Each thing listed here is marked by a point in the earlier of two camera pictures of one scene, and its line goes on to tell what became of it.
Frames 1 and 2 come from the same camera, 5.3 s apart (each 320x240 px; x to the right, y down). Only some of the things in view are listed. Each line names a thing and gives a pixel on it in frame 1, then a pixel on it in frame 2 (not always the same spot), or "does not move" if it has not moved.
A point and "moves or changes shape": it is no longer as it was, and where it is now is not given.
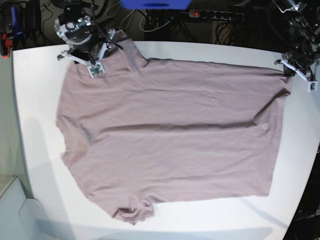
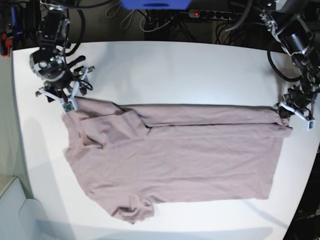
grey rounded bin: x=21 y=218 does not move
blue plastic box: x=157 y=4 does not move
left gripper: x=92 y=52 -> x=65 y=89
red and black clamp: x=5 y=45 does not move
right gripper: x=306 y=67 -> x=299 y=102
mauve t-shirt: x=148 y=130 moves or changes shape
